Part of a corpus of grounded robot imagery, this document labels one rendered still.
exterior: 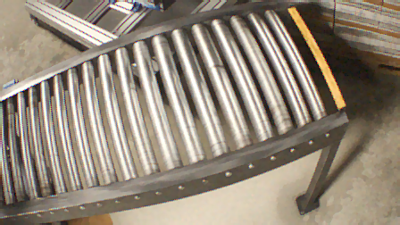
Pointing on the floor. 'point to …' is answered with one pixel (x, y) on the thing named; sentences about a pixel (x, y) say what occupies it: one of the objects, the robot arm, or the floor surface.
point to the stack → (327, 34)
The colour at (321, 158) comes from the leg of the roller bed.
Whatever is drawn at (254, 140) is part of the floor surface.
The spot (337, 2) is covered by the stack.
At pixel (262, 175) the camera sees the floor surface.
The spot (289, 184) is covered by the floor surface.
